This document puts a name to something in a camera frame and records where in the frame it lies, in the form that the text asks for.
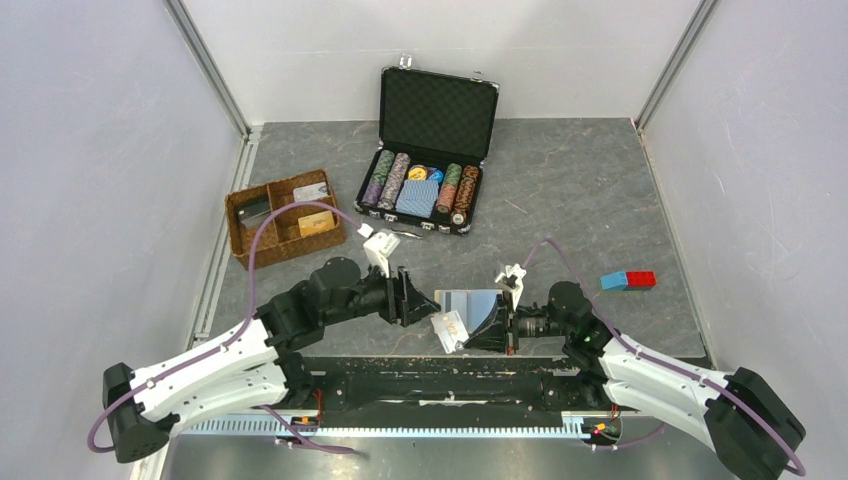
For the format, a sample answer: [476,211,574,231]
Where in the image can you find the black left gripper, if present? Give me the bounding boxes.
[323,257,441,328]

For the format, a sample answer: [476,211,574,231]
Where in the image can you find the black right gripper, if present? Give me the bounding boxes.
[463,291,571,356]

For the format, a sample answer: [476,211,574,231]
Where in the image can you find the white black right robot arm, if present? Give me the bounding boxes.
[442,281,806,479]

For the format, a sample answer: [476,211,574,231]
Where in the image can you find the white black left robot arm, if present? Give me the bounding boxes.
[103,257,440,463]

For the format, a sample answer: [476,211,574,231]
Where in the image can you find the blue playing card deck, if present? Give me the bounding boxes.
[394,179,440,218]

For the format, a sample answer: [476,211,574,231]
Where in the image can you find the gold card in basket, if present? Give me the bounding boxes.
[298,210,336,237]

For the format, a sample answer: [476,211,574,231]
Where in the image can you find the grey card in basket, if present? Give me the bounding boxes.
[292,181,331,202]

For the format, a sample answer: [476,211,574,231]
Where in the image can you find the dark card in basket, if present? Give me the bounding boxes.
[236,195,271,229]

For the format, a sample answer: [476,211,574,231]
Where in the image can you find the purple green chip stack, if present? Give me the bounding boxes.
[362,150,396,205]

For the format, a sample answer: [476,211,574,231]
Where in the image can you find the blue toy brick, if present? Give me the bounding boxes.
[600,271,629,291]

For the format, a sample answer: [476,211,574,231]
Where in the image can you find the blue dealer button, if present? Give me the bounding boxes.
[427,168,444,185]

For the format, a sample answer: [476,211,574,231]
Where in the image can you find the yellow dealer button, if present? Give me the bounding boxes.
[407,165,429,180]

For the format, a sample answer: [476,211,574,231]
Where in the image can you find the red green chip stack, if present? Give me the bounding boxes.
[435,163,463,214]

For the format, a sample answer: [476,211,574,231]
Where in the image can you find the brown woven divided basket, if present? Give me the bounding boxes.
[225,169,347,269]

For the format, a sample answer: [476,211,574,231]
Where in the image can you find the brown orange chip stack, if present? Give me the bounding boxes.
[451,165,480,226]

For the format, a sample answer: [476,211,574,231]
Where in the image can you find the purple grey chip stack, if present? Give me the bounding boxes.
[377,153,411,209]

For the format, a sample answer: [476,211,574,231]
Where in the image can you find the red toy brick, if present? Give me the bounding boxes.
[625,271,657,290]

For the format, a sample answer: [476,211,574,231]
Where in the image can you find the black poker chip case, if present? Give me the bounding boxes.
[354,56,500,236]

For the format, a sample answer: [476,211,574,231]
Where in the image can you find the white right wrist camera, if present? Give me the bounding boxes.
[495,263,526,310]

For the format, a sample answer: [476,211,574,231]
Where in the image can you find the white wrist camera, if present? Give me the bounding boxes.
[357,223,400,278]
[495,263,526,310]

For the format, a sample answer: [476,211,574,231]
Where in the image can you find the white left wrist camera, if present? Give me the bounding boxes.
[357,223,400,278]

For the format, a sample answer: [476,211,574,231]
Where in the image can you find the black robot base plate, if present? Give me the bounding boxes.
[274,356,621,428]

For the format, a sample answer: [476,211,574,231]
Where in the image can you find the white slotted cable duct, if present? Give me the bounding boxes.
[183,413,591,441]

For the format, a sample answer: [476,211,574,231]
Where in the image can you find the left aluminium frame post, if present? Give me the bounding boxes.
[163,0,251,139]

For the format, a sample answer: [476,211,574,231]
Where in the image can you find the aluminium frame post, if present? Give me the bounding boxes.
[163,0,251,139]
[633,0,720,136]

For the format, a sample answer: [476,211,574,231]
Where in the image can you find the right aluminium frame post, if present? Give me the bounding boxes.
[633,0,720,136]

